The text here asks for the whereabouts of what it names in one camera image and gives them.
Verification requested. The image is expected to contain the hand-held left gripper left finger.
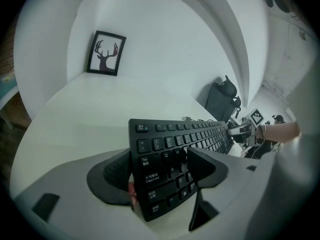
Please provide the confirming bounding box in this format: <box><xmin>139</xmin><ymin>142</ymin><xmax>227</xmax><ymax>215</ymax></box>
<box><xmin>11</xmin><ymin>147</ymin><xmax>141</xmax><ymax>240</ymax></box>

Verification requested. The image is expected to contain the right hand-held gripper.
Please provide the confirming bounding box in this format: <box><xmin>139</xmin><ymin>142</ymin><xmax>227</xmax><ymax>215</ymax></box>
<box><xmin>227</xmin><ymin>107</ymin><xmax>265</xmax><ymax>146</ymax></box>

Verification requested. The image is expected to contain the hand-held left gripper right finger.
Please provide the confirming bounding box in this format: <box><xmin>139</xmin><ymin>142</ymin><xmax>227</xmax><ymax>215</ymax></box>
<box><xmin>187</xmin><ymin>146</ymin><xmax>276</xmax><ymax>235</ymax></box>

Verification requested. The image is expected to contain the black computer keyboard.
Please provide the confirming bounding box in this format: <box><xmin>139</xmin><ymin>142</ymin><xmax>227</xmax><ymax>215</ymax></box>
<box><xmin>128</xmin><ymin>118</ymin><xmax>235</xmax><ymax>223</ymax></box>

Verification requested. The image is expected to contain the person's right forearm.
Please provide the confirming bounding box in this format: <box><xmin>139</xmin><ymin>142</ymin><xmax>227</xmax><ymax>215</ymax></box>
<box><xmin>259</xmin><ymin>120</ymin><xmax>301</xmax><ymax>144</ymax></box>

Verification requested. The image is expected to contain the white office desk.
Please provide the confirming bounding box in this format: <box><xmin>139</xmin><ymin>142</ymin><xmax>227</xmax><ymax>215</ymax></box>
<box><xmin>9</xmin><ymin>71</ymin><xmax>242</xmax><ymax>202</ymax></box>

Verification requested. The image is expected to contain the light blue table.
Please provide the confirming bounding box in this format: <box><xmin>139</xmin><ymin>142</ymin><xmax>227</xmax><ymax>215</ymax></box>
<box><xmin>0</xmin><ymin>75</ymin><xmax>20</xmax><ymax>131</ymax></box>

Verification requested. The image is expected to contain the deer picture in black frame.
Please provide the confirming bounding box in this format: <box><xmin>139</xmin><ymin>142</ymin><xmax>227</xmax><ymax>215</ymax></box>
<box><xmin>86</xmin><ymin>30</ymin><xmax>127</xmax><ymax>77</ymax></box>

